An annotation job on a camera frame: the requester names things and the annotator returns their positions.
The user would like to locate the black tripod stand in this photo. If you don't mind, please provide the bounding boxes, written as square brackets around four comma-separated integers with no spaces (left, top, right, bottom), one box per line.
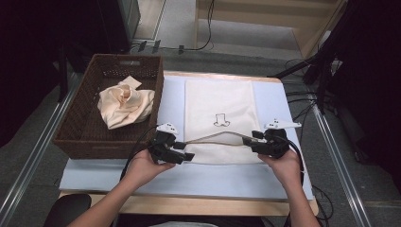
[267,0,349,115]

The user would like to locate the wooden platform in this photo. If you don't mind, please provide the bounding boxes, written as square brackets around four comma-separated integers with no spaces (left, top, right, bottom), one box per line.
[193,0,348,60]

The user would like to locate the white cloth bag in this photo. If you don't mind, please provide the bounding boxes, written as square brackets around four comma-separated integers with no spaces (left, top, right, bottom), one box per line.
[183,79,265,166]

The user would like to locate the black floor cable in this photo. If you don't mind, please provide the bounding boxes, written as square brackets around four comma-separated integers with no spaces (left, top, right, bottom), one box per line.
[156,0,218,53]

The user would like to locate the right hand-held gripper cable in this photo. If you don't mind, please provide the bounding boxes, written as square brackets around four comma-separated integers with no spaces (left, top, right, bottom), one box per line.
[282,136,306,227]

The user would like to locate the wooden table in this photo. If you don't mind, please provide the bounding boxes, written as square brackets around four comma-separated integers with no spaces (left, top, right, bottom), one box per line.
[58,71,320,218]

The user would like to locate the person's right hand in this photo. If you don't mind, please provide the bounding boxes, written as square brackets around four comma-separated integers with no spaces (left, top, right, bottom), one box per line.
[257,148,305,191]

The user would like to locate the white table mat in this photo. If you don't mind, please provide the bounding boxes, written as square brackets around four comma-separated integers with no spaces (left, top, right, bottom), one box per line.
[59,74,315,201]

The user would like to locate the black cables on floor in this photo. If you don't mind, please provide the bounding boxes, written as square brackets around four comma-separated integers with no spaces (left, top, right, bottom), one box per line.
[284,58,320,146]

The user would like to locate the black chair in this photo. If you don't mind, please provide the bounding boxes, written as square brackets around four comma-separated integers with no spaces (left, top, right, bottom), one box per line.
[43,193,93,227]

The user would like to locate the left hand-held gripper cable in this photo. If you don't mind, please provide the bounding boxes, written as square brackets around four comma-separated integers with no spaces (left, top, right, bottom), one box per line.
[119,125,159,182]

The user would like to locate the dark cabinet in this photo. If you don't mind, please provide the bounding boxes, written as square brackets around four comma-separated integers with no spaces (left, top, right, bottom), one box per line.
[96,0,142,55]

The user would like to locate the brown woven basket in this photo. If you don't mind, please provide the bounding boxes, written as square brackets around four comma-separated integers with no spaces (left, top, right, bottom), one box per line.
[52,53,165,160]

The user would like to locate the person's clothing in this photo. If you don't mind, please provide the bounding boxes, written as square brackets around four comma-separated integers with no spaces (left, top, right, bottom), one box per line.
[115,213,267,227]

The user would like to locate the person's left hand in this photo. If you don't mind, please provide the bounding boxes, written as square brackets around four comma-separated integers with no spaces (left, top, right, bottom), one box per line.
[123,148,176,191]

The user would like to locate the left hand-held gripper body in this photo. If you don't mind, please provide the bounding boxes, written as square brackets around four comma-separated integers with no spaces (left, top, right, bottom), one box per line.
[147,122,180,166]

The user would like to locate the metal floor rail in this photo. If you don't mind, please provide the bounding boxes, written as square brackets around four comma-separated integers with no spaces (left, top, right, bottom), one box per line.
[309,94,374,227]
[0,71,83,225]

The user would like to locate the black looped cable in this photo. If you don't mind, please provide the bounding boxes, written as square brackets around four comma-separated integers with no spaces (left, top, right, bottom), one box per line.
[311,184,335,222]

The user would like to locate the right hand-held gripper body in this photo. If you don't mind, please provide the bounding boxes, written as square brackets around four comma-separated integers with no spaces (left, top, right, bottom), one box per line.
[257,118,303,160]

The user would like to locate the cream cloth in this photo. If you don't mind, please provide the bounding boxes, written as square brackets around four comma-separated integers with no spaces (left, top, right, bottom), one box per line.
[96,75,156,131]

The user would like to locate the hand-held gripper cable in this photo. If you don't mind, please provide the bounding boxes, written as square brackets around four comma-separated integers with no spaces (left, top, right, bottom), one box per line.
[119,125,159,182]
[282,136,306,227]

